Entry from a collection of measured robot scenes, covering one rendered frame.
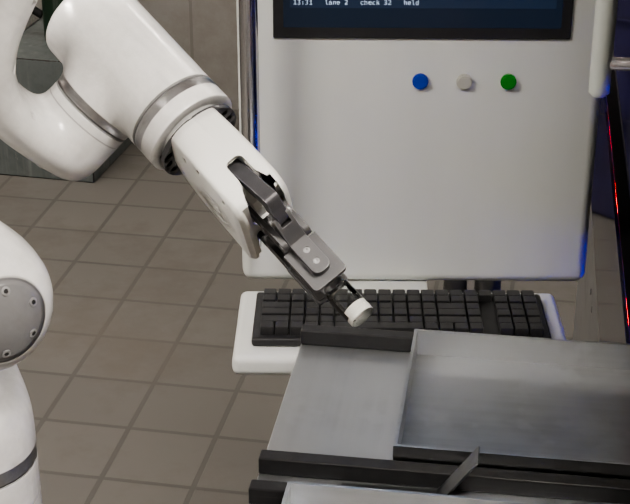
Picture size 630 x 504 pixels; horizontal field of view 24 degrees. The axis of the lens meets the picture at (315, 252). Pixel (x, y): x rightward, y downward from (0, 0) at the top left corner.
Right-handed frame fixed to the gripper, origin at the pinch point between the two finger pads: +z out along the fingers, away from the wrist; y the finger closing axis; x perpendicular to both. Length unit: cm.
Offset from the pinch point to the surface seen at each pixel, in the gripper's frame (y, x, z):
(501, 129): -76, 46, -24
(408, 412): -52, 6, 3
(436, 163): -79, 37, -27
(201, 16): -328, 90, -208
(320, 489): -36.2, -8.3, 6.2
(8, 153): -298, 7, -194
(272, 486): -38.1, -11.6, 2.3
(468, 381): -58, 15, 3
